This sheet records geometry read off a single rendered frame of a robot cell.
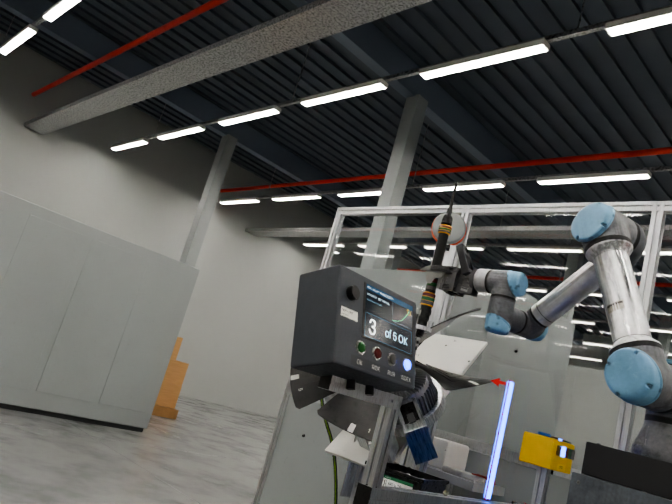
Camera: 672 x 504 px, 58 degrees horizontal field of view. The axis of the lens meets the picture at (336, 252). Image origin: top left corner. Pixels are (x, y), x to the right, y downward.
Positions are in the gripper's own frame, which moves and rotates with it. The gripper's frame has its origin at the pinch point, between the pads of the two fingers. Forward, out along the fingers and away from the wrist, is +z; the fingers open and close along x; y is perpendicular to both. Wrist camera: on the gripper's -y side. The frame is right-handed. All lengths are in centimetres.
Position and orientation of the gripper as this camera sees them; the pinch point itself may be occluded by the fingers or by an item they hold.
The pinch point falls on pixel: (428, 270)
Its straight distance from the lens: 208.7
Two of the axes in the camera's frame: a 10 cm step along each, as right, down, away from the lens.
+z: -7.1, -0.4, 7.0
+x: 6.5, 3.4, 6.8
